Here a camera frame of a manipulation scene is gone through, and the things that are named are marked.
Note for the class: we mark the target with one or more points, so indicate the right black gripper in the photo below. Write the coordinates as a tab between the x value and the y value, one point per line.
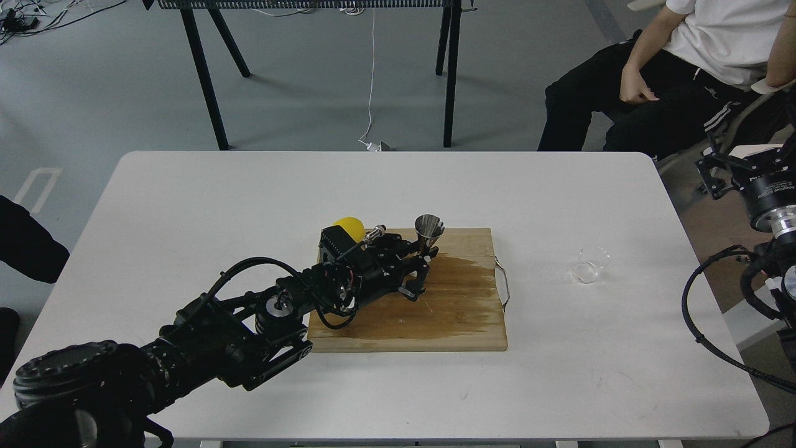
768	192

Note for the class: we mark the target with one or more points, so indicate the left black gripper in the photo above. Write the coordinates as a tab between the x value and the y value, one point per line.
354	275

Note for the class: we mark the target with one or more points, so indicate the steel double jigger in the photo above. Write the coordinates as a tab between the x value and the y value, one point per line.
428	228

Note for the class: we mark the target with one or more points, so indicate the clear glass cup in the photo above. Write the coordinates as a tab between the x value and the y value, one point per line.
590	264

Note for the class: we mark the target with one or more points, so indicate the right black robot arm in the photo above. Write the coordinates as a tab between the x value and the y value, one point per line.
752	276

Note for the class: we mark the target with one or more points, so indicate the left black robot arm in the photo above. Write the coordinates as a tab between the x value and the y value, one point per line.
246	329

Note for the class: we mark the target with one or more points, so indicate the yellow lemon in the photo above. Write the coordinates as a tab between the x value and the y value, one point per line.
353	226

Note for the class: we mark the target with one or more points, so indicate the wooden cutting board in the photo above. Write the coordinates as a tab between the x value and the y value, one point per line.
460	310

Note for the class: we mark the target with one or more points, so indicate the seated person white shirt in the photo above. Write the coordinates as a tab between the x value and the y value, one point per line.
675	78

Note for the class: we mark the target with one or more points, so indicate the black metal frame table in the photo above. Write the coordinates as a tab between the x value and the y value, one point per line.
265	58

